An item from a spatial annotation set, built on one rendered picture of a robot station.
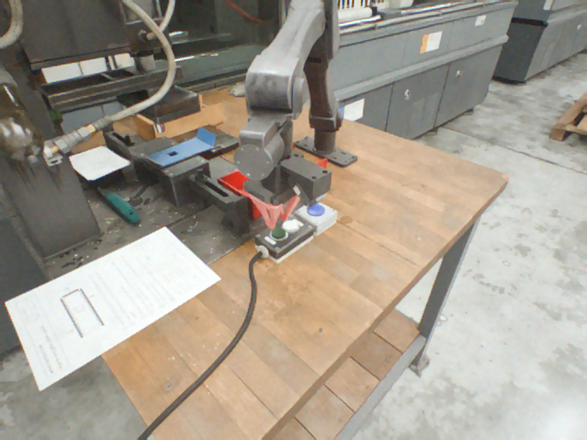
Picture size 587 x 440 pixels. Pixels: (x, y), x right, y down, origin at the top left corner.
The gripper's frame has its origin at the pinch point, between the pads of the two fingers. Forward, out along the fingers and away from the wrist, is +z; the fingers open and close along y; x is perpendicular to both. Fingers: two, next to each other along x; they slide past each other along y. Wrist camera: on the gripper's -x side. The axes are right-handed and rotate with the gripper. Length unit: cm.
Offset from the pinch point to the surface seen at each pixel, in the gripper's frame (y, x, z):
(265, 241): -2.6, 0.4, 3.9
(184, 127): 16, 58, 4
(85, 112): -1, 96, 5
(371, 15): 182, 105, -8
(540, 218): 203, -27, 93
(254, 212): 2.7, 10.0, 4.7
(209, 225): -5.6, 15.7, 7.0
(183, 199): -5.4, 25.9, 5.1
